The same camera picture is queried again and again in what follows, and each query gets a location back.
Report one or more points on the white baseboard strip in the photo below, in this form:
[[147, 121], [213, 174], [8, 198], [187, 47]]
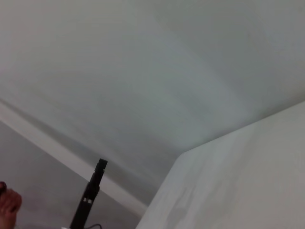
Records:
[[59, 155]]

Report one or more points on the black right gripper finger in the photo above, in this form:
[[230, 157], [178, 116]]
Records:
[[83, 214]]

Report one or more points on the reddish brown blurry object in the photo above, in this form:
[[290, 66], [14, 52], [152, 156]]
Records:
[[8, 207]]

